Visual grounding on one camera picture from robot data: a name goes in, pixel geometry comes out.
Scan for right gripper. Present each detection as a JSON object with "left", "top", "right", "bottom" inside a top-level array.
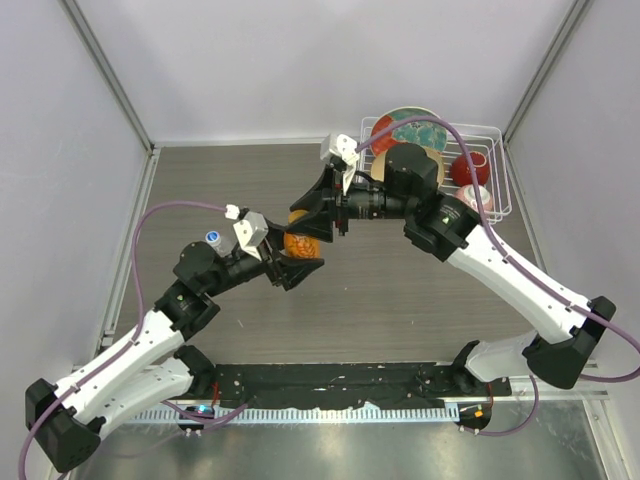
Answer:
[{"left": 286, "top": 165, "right": 412, "bottom": 245}]

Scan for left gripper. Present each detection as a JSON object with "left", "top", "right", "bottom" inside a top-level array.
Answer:
[{"left": 203, "top": 216, "right": 322, "bottom": 297}]

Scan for orange juice bottle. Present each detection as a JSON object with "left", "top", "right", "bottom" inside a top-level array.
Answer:
[{"left": 283, "top": 233, "right": 321, "bottom": 259}]

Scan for orange bottle cap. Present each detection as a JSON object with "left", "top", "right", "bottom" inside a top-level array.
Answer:
[{"left": 288, "top": 210, "right": 308, "bottom": 224}]

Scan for clear plastic water bottle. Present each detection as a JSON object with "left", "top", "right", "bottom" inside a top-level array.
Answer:
[{"left": 205, "top": 230, "right": 234, "bottom": 256}]

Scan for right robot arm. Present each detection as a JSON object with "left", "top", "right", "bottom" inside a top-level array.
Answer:
[{"left": 289, "top": 143, "right": 616, "bottom": 395}]

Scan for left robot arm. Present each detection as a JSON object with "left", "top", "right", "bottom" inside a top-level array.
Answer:
[{"left": 25, "top": 220, "right": 324, "bottom": 474}]

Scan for cream floral plate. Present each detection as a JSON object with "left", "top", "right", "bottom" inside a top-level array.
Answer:
[{"left": 369, "top": 147, "right": 445, "bottom": 186}]

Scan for red and teal plate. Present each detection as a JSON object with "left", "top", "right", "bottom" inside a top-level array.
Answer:
[{"left": 369, "top": 107, "right": 448, "bottom": 156}]

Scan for red bowl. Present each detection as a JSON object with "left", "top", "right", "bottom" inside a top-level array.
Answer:
[{"left": 449, "top": 150, "right": 490, "bottom": 187}]

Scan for pink patterned bowl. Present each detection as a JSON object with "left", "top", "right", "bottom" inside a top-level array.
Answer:
[{"left": 454, "top": 184, "right": 494, "bottom": 214}]

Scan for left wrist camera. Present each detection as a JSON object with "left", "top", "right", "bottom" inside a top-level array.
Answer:
[{"left": 225, "top": 204, "right": 269, "bottom": 261}]

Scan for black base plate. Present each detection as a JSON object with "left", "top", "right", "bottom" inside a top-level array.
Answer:
[{"left": 154, "top": 360, "right": 514, "bottom": 411}]

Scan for white wire dish rack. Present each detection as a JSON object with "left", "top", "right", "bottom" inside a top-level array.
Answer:
[{"left": 358, "top": 123, "right": 512, "bottom": 224}]

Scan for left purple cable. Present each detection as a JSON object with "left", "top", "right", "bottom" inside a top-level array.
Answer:
[{"left": 17, "top": 200, "right": 241, "bottom": 480}]

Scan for white slotted cable duct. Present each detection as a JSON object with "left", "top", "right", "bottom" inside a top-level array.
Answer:
[{"left": 128, "top": 402, "right": 459, "bottom": 425}]

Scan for aluminium frame rail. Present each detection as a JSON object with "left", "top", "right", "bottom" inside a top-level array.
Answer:
[{"left": 509, "top": 375, "right": 609, "bottom": 401}]

